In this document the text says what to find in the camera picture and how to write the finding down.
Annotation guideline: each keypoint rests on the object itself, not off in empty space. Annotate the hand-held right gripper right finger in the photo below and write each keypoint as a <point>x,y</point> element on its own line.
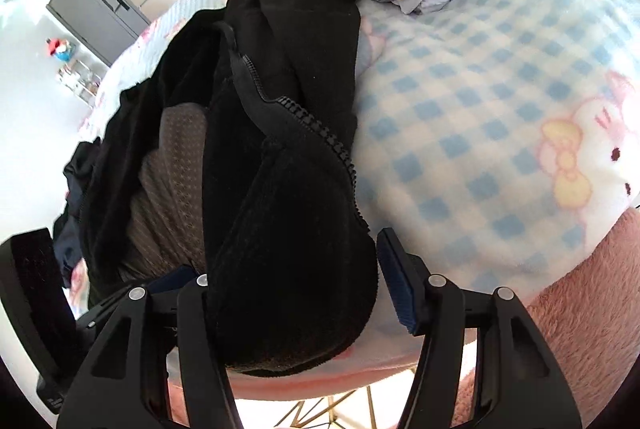
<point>397,281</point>

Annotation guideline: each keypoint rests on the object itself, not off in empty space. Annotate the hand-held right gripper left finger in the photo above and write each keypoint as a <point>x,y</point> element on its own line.
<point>172,284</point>

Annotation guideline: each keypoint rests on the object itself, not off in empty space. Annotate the black fleece jacket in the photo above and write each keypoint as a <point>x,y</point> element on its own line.
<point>290,219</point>

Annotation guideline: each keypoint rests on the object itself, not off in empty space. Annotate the dark navy trousers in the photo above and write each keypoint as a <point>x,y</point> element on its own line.
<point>75,189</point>

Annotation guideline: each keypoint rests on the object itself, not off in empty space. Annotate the blue checked cartoon blanket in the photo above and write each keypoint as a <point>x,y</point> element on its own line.
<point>475,119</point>

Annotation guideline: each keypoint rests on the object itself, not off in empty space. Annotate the pink plush bedspread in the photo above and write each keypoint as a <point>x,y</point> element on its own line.
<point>600,309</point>

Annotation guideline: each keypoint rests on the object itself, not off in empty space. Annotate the white storage rack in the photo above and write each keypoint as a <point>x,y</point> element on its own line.
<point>80,79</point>

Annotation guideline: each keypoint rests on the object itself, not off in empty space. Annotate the red and blue toy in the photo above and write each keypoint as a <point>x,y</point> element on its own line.
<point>61,49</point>

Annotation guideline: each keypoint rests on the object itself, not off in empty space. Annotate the grey cabinet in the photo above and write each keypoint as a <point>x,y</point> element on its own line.
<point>92,4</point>

